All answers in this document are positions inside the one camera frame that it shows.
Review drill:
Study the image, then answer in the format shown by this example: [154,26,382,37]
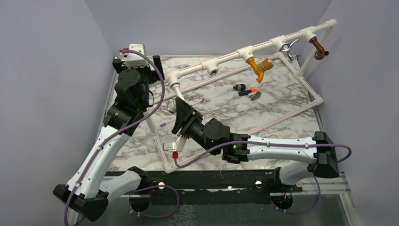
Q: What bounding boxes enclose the white PVC pipe frame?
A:
[144,19,338,174]

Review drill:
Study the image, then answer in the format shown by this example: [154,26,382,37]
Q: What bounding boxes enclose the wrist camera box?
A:
[120,43,146,61]
[162,137,187,153]

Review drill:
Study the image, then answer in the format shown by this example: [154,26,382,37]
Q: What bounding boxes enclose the small black grey cap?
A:
[233,84,246,91]

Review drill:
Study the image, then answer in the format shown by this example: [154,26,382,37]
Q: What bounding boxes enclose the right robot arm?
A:
[172,97,340,178]

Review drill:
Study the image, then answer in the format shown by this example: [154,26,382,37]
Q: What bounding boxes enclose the yellow plastic faucet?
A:
[247,57,275,83]

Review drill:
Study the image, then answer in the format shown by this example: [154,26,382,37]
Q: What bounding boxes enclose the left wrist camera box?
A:
[120,43,146,61]

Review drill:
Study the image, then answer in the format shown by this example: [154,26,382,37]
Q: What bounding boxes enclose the white faucet chrome knob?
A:
[168,83,185,114]

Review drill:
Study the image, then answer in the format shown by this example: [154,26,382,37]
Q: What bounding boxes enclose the brown plastic faucet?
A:
[309,36,329,60]

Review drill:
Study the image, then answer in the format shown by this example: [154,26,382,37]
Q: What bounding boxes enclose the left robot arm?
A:
[53,54,164,226]

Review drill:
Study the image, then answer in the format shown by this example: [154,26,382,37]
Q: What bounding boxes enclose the black mounting rail base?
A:
[122,168,302,206]

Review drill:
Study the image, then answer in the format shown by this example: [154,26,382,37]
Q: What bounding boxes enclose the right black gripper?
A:
[172,96,218,155]

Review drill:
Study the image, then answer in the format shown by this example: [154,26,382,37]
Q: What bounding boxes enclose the black orange marker pen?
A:
[238,88,258,96]

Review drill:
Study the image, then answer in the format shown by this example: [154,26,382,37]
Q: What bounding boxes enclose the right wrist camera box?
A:
[162,137,187,153]

